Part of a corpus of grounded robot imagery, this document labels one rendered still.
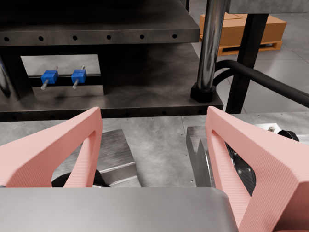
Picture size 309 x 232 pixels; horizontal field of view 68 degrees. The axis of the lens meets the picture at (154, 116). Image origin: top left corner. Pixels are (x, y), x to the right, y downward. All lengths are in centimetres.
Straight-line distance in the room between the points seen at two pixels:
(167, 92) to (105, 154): 51
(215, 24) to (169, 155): 43
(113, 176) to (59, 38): 56
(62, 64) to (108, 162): 51
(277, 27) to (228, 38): 74
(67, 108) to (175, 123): 41
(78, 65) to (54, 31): 13
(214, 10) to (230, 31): 266
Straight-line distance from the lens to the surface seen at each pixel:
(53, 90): 98
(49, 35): 90
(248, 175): 50
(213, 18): 79
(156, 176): 60
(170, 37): 85
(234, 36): 350
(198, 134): 64
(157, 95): 93
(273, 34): 388
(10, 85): 100
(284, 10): 103
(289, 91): 84
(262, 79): 84
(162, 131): 72
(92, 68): 90
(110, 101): 91
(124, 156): 50
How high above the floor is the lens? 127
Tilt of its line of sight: 37 degrees down
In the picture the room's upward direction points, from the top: straight up
